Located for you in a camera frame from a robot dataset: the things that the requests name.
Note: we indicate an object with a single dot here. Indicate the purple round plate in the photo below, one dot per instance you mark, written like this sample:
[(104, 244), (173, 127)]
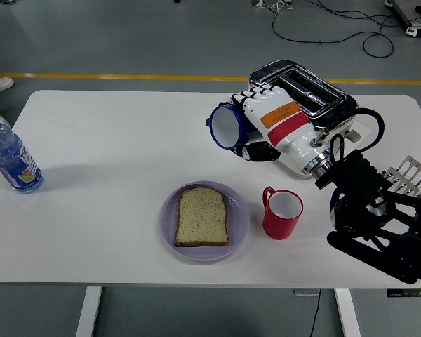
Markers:
[(238, 217)]

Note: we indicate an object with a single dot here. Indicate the cream and chrome toaster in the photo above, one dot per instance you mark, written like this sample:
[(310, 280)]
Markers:
[(322, 91)]

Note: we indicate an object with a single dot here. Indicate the grey box under table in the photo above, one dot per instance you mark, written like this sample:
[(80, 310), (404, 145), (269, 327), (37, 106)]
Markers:
[(303, 291)]

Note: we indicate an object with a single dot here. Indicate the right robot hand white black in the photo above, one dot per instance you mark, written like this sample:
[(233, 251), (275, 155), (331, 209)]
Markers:
[(284, 123)]

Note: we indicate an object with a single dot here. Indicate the white table leg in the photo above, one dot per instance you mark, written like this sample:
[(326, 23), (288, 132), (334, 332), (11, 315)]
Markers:
[(89, 312), (347, 312)]

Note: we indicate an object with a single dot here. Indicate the slice of bread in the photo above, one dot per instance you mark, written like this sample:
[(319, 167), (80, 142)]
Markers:
[(201, 217)]

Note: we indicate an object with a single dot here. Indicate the person's foot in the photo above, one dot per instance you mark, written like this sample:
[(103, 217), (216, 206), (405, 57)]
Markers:
[(0, 84), (1, 119)]

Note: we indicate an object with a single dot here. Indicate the black table control panel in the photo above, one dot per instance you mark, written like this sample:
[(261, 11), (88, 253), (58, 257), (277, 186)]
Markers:
[(410, 292)]

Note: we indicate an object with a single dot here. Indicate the clear water bottle blue cap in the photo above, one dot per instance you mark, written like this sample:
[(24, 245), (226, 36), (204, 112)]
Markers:
[(10, 158)]

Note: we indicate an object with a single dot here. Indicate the silver metal toast rack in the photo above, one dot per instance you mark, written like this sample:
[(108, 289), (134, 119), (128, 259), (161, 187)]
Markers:
[(412, 172)]

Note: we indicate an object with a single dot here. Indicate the wheeled equipment cart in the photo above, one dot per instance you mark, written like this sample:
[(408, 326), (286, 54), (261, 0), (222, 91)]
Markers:
[(417, 21)]

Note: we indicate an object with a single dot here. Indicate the white floor stand foot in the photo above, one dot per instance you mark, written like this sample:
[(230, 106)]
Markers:
[(257, 3)]

